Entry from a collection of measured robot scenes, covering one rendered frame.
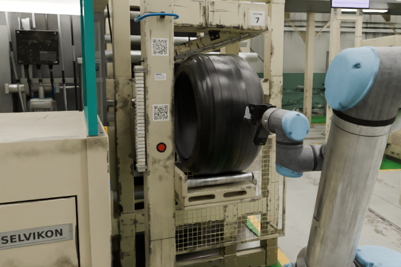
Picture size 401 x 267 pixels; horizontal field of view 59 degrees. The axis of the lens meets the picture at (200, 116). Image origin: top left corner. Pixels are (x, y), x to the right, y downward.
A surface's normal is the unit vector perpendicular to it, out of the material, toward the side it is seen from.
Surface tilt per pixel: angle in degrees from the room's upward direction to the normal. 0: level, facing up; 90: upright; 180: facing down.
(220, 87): 61
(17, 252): 90
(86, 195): 90
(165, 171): 90
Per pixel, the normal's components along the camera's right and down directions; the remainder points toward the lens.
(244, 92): 0.30, -0.32
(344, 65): -0.99, -0.07
